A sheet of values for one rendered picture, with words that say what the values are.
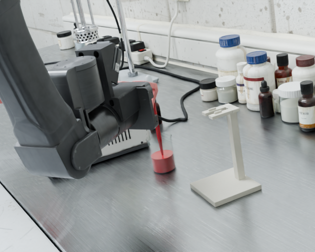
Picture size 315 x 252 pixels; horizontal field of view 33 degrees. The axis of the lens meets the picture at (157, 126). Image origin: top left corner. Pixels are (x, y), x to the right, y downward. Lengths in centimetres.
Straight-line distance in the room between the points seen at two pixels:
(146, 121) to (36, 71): 23
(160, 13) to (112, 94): 96
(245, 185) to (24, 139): 34
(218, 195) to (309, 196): 13
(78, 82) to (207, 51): 79
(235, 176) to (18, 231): 34
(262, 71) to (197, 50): 41
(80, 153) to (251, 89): 53
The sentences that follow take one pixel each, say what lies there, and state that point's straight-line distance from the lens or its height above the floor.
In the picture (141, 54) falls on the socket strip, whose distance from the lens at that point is 166.
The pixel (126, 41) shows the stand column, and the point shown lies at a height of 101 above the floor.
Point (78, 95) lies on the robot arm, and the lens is 68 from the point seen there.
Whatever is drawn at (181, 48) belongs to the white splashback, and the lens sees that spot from 154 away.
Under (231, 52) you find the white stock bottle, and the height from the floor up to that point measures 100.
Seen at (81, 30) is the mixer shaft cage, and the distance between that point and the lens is 142.
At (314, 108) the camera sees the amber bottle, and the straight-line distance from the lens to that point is 98.
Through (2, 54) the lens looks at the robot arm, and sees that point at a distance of 58.
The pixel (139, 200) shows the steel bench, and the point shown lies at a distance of 84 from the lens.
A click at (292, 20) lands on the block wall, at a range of 123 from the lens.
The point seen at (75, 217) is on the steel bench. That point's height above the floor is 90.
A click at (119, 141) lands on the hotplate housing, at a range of 99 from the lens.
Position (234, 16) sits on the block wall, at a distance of 138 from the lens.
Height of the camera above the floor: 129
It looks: 20 degrees down
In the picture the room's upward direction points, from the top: 11 degrees counter-clockwise
